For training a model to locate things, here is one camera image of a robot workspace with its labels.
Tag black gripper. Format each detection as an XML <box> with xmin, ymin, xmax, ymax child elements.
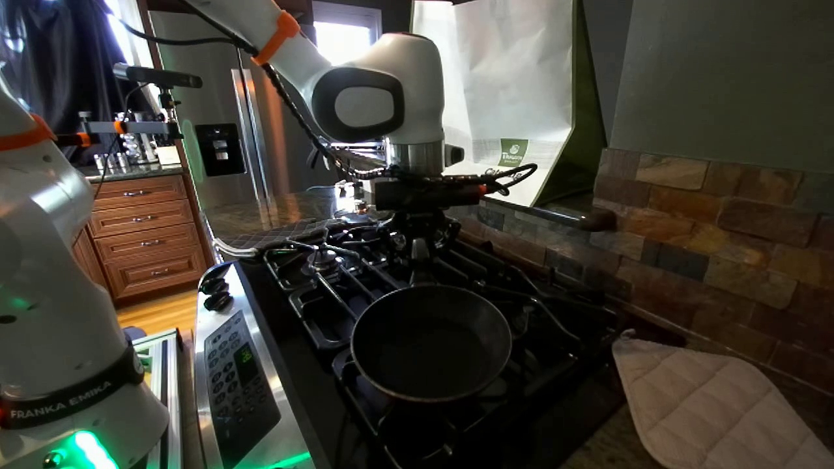
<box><xmin>373</xmin><ymin>176</ymin><xmax>486</xmax><ymax>258</ymax></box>

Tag black frying pan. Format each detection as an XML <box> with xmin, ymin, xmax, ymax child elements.
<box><xmin>347</xmin><ymin>238</ymin><xmax>515</xmax><ymax>406</ymax></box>

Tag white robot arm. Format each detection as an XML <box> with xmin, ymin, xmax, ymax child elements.
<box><xmin>0</xmin><ymin>0</ymin><xmax>443</xmax><ymax>469</ymax></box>

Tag left black burner grate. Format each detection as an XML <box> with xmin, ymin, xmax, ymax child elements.
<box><xmin>260</xmin><ymin>224</ymin><xmax>406</xmax><ymax>299</ymax></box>

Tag stainless steel refrigerator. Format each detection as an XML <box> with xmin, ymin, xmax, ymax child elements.
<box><xmin>148</xmin><ymin>10</ymin><xmax>335</xmax><ymax>258</ymax></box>

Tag white paper bag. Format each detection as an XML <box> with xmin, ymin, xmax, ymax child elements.
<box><xmin>412</xmin><ymin>0</ymin><xmax>576</xmax><ymax>206</ymax></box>

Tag black gas stove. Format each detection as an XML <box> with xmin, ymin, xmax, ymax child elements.
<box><xmin>196</xmin><ymin>222</ymin><xmax>622</xmax><ymax>469</ymax></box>

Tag right stove knob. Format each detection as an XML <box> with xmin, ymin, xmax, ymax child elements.
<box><xmin>202</xmin><ymin>288</ymin><xmax>231</xmax><ymax>313</ymax></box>

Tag stove knob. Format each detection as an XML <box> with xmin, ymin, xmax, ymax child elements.
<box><xmin>202</xmin><ymin>288</ymin><xmax>231</xmax><ymax>313</ymax></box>
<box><xmin>197</xmin><ymin>262</ymin><xmax>230</xmax><ymax>295</ymax></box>

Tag left stove knob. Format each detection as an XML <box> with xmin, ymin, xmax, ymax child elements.
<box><xmin>197</xmin><ymin>262</ymin><xmax>230</xmax><ymax>295</ymax></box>

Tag wooden drawer cabinet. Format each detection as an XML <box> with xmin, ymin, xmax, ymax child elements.
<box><xmin>73</xmin><ymin>172</ymin><xmax>207</xmax><ymax>305</ymax></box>

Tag white quilted pot holder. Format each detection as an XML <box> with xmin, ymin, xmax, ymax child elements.
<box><xmin>613</xmin><ymin>335</ymin><xmax>834</xmax><ymax>469</ymax></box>

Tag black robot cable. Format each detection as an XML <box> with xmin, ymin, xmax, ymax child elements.
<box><xmin>102</xmin><ymin>0</ymin><xmax>541</xmax><ymax>197</ymax></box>

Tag black camera on stand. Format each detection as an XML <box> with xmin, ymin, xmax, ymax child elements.
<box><xmin>71</xmin><ymin>59</ymin><xmax>206</xmax><ymax>176</ymax></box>

